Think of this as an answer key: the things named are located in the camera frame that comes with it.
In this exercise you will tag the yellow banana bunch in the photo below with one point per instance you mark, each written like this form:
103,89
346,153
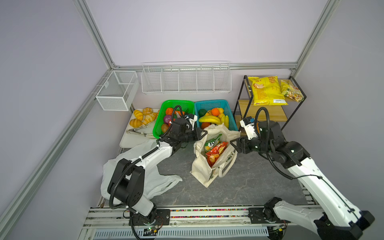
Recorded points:
210,119

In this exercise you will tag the large yellow chips bag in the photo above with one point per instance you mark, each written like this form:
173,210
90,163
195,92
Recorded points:
267,91

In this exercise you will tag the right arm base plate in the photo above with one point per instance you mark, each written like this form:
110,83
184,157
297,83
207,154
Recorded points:
260,215

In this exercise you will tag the green plastic basket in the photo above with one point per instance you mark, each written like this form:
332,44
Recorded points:
187,106

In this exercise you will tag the green Fox's candy bag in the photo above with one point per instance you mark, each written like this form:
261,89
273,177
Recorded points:
210,144

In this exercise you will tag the long white wire basket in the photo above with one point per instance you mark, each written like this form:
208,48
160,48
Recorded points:
202,77

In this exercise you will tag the croissant bread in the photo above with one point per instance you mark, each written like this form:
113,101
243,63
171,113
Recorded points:
136,123

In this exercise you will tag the small white mesh basket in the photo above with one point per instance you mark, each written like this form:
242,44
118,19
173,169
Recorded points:
118,91

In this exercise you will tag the black wooden shelf rack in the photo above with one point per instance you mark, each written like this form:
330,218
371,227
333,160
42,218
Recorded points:
282,114

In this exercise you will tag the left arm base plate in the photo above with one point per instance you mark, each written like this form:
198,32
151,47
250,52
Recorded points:
160,217

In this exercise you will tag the canvas tote bag floral print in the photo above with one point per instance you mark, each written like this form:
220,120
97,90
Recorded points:
200,167

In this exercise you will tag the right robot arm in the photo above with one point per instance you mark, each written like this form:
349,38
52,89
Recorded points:
337,219

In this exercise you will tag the metal tongs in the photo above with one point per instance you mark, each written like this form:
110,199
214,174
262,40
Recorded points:
145,130

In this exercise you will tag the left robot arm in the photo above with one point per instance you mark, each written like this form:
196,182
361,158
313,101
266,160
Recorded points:
126,187

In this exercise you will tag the small yellow snack bag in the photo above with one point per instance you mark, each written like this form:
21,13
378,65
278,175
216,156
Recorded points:
292,92

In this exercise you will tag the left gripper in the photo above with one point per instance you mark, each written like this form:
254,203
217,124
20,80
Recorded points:
197,136

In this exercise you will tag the teal plastic basket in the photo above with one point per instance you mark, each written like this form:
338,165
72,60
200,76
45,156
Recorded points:
218,108

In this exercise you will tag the white bread tray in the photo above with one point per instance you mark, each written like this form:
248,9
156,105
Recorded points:
147,116

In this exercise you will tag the orange fruit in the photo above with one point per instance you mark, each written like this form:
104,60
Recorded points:
205,125

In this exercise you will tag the brown potato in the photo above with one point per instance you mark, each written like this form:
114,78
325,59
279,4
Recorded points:
164,128

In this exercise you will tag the purple onion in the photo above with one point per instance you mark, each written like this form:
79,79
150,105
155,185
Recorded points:
168,119

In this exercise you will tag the red Lays chips bag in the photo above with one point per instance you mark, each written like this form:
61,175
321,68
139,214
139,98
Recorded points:
213,155

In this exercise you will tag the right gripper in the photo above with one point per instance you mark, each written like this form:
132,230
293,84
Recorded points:
240,142

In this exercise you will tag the white plastic grocery bag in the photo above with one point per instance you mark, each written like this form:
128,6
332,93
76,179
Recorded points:
155,184

